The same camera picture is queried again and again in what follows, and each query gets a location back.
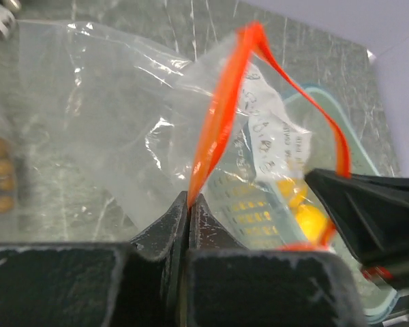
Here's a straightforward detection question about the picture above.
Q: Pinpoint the blue green plastic basket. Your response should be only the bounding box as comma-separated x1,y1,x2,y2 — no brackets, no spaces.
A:
204,83,399,324

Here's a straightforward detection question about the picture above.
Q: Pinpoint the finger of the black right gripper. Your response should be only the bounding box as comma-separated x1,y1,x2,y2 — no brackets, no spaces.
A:
305,169,409,266

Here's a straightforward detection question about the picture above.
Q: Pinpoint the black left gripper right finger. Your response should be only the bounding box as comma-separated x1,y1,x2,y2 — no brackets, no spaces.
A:
185,196,367,326

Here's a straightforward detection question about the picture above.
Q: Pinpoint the small white metal block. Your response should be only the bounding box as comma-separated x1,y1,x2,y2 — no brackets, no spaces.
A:
0,0,22,40

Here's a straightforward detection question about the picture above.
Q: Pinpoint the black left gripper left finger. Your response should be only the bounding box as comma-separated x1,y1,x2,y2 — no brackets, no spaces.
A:
0,192,188,326

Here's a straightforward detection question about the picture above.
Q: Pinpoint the clear zip bag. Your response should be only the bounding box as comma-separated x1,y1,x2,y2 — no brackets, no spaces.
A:
0,109,28,242
16,18,396,300

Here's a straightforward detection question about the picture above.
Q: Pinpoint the yellow pear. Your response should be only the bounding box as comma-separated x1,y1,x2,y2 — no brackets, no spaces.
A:
295,204,329,243

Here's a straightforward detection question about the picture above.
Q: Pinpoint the clear zip top bag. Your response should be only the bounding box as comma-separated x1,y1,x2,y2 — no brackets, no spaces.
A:
0,109,28,242

